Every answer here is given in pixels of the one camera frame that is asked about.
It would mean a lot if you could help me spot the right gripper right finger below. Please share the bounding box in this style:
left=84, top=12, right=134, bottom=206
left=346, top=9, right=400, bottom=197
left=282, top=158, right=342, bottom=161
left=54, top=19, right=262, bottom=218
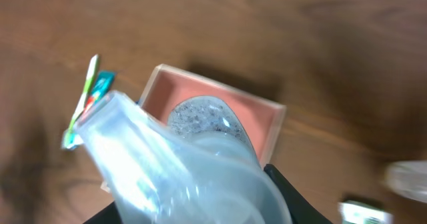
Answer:
left=264, top=164, right=332, bottom=224

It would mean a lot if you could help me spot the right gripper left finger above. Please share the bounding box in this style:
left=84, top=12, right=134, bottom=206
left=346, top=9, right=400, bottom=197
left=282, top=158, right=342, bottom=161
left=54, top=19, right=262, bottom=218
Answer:
left=83, top=202, right=122, bottom=224

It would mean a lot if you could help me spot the green white toothbrush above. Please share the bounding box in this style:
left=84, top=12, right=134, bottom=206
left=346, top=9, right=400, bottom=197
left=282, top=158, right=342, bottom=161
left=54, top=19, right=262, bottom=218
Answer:
left=61, top=54, right=99, bottom=149

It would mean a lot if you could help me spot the clear soap pump bottle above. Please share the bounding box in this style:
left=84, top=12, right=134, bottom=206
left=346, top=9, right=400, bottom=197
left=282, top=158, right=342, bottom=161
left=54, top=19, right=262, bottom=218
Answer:
left=74, top=91, right=292, bottom=224

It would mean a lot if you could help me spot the white cream tube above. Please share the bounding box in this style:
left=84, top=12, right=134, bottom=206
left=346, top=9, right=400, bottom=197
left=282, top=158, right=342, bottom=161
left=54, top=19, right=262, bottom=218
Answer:
left=384, top=161, right=426, bottom=203

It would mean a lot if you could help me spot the Colgate toothpaste tube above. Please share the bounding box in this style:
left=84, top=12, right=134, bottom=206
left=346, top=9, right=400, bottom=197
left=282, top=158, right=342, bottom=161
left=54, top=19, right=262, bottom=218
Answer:
left=83, top=71, right=115, bottom=113

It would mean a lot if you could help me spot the green soap box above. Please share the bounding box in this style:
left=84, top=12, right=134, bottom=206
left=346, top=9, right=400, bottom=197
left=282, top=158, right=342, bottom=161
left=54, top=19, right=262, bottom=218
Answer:
left=339, top=200, right=393, bottom=224

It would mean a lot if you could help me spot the white box pink interior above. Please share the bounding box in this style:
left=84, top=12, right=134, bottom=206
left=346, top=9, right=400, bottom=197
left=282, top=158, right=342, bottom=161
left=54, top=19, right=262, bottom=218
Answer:
left=99, top=63, right=287, bottom=193

